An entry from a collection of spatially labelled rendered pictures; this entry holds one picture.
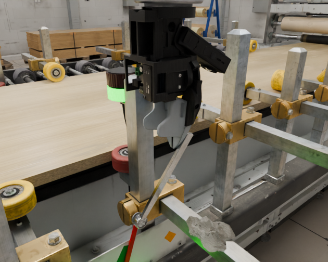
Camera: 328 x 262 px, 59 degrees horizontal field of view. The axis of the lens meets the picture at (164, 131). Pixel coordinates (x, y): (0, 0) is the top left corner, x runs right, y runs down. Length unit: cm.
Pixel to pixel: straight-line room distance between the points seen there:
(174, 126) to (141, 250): 30
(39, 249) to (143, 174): 21
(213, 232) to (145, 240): 18
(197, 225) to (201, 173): 51
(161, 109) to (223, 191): 36
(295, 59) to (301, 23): 205
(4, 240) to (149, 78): 30
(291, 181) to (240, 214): 26
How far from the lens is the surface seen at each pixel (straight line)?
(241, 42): 63
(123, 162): 63
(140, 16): 37
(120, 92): 50
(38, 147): 75
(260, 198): 90
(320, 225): 204
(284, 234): 189
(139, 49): 38
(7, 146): 79
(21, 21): 776
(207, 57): 43
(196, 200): 98
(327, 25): 279
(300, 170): 108
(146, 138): 50
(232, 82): 64
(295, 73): 85
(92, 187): 77
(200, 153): 98
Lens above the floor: 122
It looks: 24 degrees down
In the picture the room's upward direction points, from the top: straight up
